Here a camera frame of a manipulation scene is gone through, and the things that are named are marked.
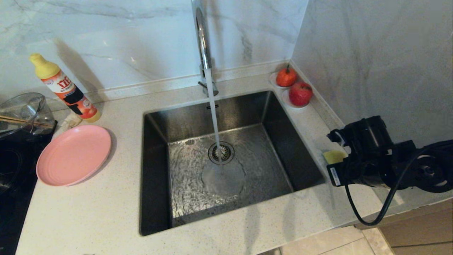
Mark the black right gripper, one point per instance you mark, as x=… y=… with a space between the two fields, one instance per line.
x=371 y=148

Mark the yellow sponge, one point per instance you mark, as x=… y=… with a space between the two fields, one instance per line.
x=334 y=156

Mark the chrome gooseneck faucet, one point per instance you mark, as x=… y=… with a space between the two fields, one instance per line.
x=202 y=42

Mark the pink plate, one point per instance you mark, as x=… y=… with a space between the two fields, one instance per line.
x=74 y=156

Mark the orange dish soap bottle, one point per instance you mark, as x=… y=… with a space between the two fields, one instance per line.
x=70 y=95

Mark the wooden chopstick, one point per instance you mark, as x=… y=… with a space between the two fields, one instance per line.
x=17 y=122
x=17 y=119

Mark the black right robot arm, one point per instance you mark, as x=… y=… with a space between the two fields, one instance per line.
x=431 y=166

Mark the stainless steel sink basin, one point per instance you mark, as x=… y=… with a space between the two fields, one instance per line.
x=265 y=170

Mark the red toy apple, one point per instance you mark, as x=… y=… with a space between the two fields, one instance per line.
x=300 y=94

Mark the small white dish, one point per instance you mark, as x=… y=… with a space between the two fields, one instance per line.
x=285 y=101
x=272 y=80

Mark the light wooden cabinet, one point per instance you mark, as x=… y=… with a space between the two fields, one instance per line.
x=417 y=230

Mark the red toy tomato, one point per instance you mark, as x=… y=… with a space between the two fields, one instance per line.
x=286 y=78

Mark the round metal drain strainer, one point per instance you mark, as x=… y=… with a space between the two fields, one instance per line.
x=226 y=153

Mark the running water stream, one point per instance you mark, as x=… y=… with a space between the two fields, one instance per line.
x=213 y=109

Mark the clear glass cup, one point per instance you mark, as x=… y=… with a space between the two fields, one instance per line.
x=47 y=120

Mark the black induction cooktop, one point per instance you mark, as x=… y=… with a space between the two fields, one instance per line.
x=17 y=184

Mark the clear glass bowl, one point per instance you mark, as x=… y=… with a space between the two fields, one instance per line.
x=17 y=104

